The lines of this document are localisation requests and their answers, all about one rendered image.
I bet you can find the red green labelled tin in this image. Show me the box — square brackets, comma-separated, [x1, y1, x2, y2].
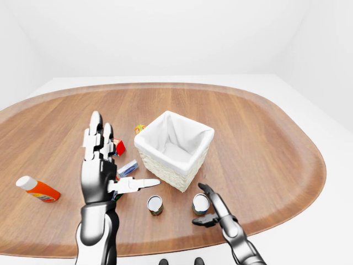
[147, 195, 164, 216]

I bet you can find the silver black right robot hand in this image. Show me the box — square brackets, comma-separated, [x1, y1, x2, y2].
[191, 182, 239, 240]

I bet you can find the white lined wicker basket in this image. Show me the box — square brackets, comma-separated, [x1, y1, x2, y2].
[133, 110, 215, 193]

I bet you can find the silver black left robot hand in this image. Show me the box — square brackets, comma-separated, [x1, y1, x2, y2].
[81, 110, 161, 205]

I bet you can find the blue yellow labelled tin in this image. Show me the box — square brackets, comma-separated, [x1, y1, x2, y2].
[192, 193, 211, 216]

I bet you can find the blue white printed box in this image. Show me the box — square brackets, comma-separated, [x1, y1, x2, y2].
[116, 159, 140, 178]

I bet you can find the orange bottle with white cap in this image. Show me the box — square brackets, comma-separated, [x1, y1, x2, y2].
[15, 176, 61, 203]

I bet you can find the red printed box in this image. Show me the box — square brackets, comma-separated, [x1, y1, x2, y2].
[113, 137, 126, 157]

